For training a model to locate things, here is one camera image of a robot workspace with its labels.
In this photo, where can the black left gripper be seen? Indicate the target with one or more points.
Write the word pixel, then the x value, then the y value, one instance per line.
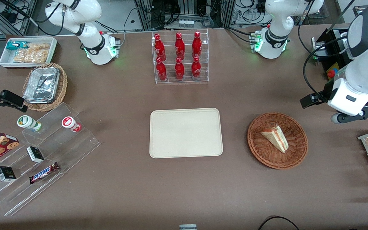
pixel 325 92

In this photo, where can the triangular sandwich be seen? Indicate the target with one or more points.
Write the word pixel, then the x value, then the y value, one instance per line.
pixel 276 137

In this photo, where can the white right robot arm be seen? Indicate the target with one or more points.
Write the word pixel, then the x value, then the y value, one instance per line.
pixel 85 19

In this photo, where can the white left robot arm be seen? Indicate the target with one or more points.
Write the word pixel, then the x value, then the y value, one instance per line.
pixel 364 48

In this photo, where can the round brown wicker basket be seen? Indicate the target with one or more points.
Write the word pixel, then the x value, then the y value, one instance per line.
pixel 294 150

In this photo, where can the oval light wicker basket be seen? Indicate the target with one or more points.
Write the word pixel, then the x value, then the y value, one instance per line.
pixel 63 83

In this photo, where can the beige rectangular serving tray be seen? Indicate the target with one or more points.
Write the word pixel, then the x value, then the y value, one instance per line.
pixel 185 132

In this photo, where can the green lid yogurt cup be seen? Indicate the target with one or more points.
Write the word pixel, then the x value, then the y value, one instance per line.
pixel 26 122

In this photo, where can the stack of foil containers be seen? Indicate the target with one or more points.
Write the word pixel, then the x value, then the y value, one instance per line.
pixel 42 84

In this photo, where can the white rectangular snack bin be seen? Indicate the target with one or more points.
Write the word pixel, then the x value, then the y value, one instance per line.
pixel 5 59

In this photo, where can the clear bag of crackers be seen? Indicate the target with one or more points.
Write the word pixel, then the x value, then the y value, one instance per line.
pixel 34 53

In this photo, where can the teal snack packet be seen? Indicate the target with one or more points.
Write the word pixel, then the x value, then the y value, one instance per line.
pixel 13 45

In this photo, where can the small black carton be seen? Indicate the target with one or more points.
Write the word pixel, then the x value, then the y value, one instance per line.
pixel 35 154
pixel 6 174

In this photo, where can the red lid yogurt cup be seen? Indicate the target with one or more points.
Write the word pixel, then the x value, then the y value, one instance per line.
pixel 68 122

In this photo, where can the brown Snickers bar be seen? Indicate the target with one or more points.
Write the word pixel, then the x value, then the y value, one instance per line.
pixel 43 173

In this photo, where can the clear acrylic stepped shelf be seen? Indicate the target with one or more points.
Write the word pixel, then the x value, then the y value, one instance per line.
pixel 81 143

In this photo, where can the clear acrylic bottle rack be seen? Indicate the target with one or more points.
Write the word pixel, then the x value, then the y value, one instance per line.
pixel 203 76

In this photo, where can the red soda bottle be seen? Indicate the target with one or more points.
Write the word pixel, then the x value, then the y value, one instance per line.
pixel 197 46
pixel 195 69
pixel 159 48
pixel 180 47
pixel 179 70
pixel 161 71

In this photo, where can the white power strip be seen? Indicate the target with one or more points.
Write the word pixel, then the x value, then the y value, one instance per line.
pixel 186 23

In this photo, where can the small grey device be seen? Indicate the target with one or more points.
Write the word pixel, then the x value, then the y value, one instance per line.
pixel 187 227

